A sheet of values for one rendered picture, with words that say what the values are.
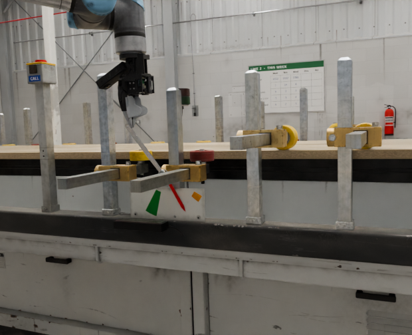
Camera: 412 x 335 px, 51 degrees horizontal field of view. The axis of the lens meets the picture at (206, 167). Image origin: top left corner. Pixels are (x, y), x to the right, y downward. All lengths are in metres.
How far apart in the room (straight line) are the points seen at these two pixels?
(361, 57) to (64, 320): 7.18
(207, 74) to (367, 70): 3.00
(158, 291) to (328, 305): 0.64
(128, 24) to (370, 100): 7.23
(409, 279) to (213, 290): 0.71
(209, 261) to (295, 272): 0.27
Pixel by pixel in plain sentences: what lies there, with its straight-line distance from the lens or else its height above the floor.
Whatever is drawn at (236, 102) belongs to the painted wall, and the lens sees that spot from 8.68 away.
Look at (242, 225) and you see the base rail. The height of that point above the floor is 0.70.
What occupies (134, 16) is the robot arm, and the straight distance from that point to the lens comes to 1.32.
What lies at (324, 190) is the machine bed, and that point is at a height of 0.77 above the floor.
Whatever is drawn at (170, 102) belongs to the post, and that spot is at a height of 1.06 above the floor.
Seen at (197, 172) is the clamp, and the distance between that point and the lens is 1.30.
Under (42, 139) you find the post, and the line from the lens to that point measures 1.63.
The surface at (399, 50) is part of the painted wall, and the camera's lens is 8.41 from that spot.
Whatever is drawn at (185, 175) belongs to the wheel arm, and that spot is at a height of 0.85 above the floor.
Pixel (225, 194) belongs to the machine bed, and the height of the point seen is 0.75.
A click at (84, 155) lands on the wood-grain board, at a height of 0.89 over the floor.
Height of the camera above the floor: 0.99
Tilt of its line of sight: 5 degrees down
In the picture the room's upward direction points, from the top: 2 degrees counter-clockwise
